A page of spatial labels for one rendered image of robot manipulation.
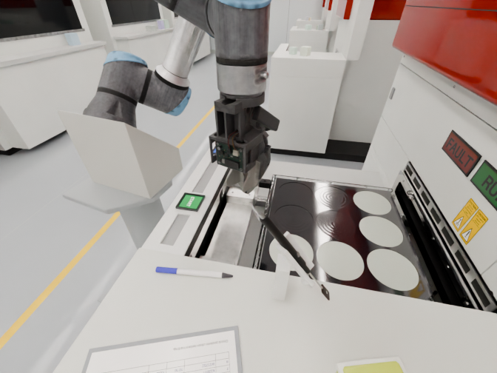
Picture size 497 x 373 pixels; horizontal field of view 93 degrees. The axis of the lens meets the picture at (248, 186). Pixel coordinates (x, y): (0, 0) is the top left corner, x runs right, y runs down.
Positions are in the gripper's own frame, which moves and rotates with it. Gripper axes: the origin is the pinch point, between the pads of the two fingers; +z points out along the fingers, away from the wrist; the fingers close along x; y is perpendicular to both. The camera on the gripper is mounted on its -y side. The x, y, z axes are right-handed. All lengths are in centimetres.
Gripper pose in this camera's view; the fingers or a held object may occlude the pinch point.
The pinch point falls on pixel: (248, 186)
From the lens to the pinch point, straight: 50.6
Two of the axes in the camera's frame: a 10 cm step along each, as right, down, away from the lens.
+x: 8.7, 3.1, -4.0
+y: -5.0, 5.2, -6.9
